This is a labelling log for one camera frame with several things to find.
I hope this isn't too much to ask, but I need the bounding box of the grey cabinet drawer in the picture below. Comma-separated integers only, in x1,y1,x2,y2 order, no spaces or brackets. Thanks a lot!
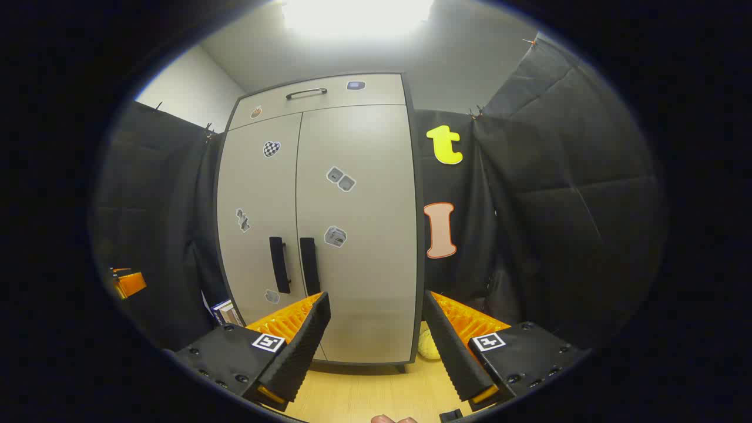
228,73,407,131

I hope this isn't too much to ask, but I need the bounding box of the large ceiling light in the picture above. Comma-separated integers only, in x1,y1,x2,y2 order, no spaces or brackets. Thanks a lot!
281,0,435,39

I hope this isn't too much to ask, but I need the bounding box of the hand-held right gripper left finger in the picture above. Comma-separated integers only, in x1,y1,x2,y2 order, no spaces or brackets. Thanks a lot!
173,292,331,412

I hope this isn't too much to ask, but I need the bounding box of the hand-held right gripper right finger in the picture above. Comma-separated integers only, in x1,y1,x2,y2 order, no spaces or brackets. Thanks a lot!
423,290,591,412

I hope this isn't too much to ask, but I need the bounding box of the yellow plush ball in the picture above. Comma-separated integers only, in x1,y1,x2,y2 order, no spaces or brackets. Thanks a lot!
417,329,441,361

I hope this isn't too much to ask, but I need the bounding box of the black backdrop cloth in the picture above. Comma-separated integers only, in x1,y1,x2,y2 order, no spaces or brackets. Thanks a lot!
94,32,667,353

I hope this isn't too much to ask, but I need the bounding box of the grey double-door shoe cabinet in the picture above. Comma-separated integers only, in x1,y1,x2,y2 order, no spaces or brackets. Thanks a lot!
215,72,425,374

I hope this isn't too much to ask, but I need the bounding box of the black door handle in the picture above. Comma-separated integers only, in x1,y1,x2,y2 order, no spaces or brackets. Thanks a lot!
269,236,292,294
300,237,322,296

